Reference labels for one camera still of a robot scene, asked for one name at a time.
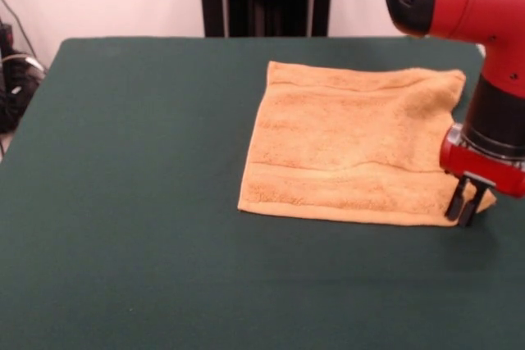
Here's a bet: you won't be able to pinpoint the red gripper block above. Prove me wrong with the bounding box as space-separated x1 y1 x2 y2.
439 123 525 228

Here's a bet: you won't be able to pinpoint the tangled black cables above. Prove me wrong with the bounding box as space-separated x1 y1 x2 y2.
0 0 47 134

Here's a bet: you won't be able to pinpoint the dark green table cloth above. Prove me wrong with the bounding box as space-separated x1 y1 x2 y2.
0 36 525 350

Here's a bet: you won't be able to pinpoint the tan terry towel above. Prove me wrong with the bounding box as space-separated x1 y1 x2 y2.
237 60 498 229

